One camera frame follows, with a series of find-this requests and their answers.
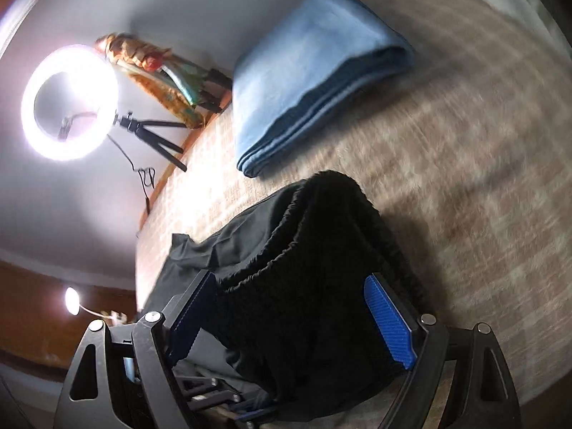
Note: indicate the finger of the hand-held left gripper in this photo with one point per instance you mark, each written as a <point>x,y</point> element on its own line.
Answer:
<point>210,386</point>

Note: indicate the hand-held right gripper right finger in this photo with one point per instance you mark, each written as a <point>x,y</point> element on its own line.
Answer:
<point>388,321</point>

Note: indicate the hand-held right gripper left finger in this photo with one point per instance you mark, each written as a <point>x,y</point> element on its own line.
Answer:
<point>196,308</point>

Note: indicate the black pants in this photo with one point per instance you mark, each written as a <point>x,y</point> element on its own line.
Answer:
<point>321,241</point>

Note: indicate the small white lamp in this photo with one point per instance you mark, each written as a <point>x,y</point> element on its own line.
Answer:
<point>71,299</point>

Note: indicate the brown wooden panel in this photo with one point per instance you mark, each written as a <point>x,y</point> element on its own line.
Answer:
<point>35,321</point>

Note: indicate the beige plaid blanket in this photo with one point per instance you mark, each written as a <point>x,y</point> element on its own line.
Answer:
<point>469,165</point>

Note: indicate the folded blue cloth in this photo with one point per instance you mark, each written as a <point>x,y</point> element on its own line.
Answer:
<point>313,62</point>

